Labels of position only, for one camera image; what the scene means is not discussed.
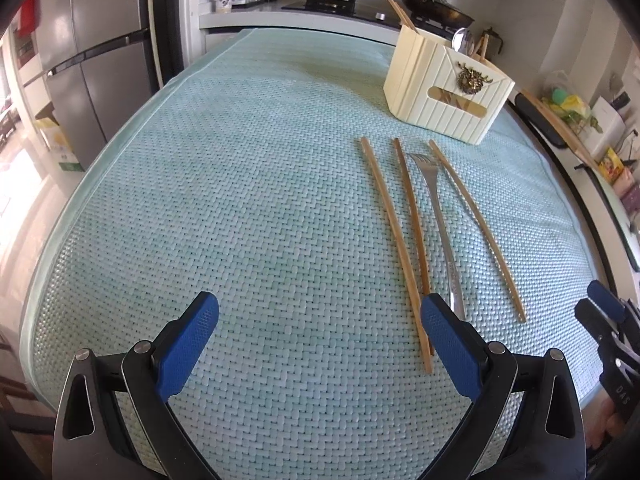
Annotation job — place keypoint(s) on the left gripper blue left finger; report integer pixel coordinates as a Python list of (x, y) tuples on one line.
[(91, 439)]

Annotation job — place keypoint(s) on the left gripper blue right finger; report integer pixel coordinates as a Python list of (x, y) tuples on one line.
[(546, 440)]

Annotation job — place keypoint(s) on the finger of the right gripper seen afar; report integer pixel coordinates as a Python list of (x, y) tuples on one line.
[(607, 302)]

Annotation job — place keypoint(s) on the stainless steel fork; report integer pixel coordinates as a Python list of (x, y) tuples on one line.
[(428, 169)]

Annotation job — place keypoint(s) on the stainless steel spoon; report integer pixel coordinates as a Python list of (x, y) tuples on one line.
[(463, 41)]

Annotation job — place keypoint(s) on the wooden cutting board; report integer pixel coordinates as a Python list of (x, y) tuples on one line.
[(563, 130)]

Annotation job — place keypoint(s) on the white knife block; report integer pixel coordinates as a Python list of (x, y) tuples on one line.
[(604, 129)]

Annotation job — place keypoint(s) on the yellow green plastic bag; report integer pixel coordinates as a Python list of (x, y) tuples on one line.
[(559, 94)]

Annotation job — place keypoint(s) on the cream ribbed utensil holder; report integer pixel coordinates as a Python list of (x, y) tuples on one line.
[(434, 87)]

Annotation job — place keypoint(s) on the dark glass kettle jar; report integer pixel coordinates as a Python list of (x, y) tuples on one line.
[(495, 44)]

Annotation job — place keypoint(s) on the light blue woven table mat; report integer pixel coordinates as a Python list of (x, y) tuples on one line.
[(246, 177)]

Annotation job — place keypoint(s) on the dark wok with glass lid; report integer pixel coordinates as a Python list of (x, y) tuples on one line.
[(440, 12)]

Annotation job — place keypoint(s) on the grey double door refrigerator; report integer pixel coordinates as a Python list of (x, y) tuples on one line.
[(98, 67)]

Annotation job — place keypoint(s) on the black gas stove top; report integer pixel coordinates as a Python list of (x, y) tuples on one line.
[(358, 11)]

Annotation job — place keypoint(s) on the red hanging item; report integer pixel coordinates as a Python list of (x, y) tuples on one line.
[(27, 18)]

